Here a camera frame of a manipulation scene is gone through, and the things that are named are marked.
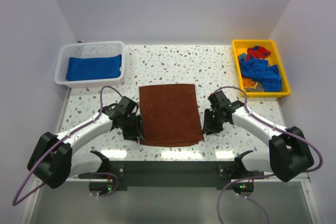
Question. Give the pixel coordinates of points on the red and blue cloth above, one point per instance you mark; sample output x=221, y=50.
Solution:
x=257, y=52

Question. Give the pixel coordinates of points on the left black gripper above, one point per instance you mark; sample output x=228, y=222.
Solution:
x=136, y=131

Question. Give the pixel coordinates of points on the folded blue towel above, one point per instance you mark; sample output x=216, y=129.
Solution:
x=82, y=69

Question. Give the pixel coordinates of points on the blue towel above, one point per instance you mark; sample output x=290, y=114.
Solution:
x=82, y=69
x=260, y=71

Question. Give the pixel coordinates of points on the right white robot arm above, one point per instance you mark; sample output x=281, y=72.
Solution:
x=288, y=154

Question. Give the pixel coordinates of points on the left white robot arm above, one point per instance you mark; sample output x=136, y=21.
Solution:
x=53, y=159

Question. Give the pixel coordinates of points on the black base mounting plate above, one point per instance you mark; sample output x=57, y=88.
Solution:
x=125, y=174

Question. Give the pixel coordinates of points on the white plastic laundry basket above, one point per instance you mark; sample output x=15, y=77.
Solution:
x=88, y=50

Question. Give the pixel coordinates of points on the brown towel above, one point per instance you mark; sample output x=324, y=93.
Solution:
x=170, y=115

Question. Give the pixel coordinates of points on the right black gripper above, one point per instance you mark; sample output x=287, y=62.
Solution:
x=208, y=127

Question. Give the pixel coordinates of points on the grey cloth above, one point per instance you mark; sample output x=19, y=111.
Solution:
x=258, y=87

